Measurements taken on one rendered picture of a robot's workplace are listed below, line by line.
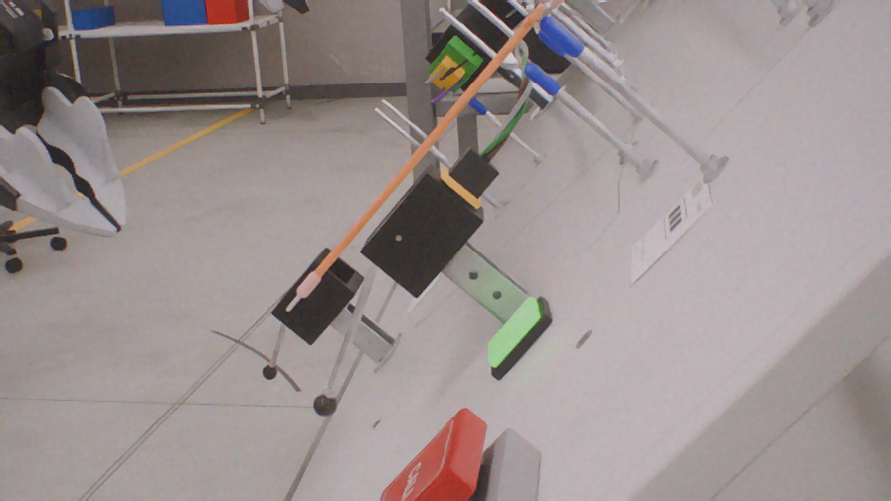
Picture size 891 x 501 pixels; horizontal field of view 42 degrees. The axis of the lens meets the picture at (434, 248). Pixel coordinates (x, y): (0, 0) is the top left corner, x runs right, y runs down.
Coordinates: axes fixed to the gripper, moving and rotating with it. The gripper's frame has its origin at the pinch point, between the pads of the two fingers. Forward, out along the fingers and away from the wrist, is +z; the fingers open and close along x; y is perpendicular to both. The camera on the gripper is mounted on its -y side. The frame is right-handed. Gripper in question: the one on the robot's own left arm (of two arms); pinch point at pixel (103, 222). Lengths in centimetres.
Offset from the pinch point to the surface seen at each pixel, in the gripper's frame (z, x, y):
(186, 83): -399, 389, -609
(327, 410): 15.5, 3.2, -3.2
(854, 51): 25.1, 15.6, 27.0
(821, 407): 39, 55, -34
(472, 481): 26.4, -6.0, 20.7
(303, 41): -345, 447, -549
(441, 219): 13.9, 10.6, 7.2
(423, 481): 25.1, -6.5, 19.2
